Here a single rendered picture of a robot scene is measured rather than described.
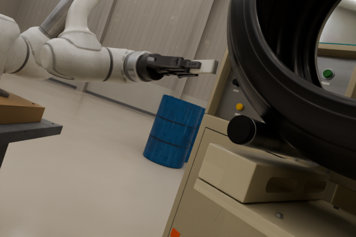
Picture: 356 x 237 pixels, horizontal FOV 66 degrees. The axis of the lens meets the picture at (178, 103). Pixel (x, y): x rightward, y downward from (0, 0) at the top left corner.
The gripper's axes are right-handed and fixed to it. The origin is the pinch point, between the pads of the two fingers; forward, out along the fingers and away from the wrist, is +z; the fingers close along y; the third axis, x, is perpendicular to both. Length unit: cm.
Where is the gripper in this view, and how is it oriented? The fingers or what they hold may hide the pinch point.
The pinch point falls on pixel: (203, 66)
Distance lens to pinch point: 63.4
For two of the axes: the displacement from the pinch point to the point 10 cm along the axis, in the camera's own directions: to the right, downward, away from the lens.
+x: -2.3, 9.7, -0.9
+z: 7.0, 1.0, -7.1
